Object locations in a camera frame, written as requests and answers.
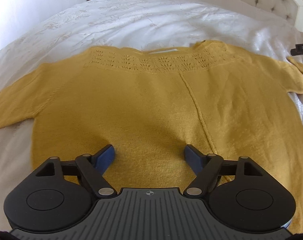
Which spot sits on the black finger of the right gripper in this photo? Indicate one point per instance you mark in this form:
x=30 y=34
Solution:
x=298 y=50

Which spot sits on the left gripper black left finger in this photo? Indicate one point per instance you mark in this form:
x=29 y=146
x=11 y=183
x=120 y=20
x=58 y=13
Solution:
x=81 y=177

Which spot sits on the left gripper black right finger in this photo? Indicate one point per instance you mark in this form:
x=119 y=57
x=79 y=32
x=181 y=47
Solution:
x=216 y=176

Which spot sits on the yellow knitted sweater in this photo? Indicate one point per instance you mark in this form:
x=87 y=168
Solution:
x=149 y=105

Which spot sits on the white embroidered bedspread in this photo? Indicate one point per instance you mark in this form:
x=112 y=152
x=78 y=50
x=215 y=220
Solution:
x=143 y=25

